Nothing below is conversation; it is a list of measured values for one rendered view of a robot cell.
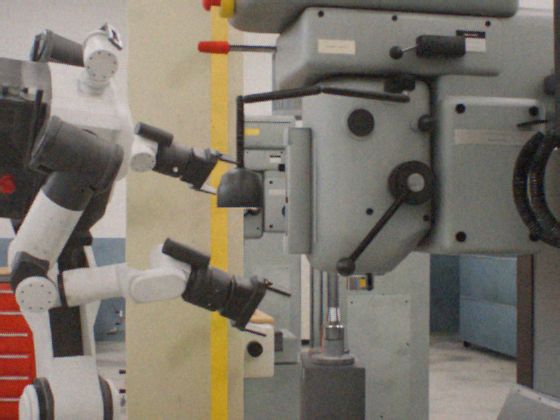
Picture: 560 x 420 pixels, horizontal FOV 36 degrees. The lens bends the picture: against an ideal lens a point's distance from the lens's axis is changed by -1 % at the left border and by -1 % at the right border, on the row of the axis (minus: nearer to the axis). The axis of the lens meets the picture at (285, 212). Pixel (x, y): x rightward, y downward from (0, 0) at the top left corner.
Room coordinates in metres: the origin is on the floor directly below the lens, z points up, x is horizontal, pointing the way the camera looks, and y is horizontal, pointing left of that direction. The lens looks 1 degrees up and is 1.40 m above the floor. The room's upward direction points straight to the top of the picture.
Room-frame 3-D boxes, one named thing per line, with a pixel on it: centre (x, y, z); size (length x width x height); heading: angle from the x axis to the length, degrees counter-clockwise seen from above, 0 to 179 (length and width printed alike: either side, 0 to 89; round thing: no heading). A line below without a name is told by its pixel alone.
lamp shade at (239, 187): (1.35, 0.07, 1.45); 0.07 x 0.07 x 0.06
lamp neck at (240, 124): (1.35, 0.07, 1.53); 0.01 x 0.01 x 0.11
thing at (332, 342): (1.82, -0.10, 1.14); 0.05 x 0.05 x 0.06
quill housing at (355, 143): (1.50, -0.13, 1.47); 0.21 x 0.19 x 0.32; 12
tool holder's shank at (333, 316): (1.82, -0.10, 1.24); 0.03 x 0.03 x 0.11
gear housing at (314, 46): (1.50, -0.17, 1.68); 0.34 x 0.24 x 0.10; 102
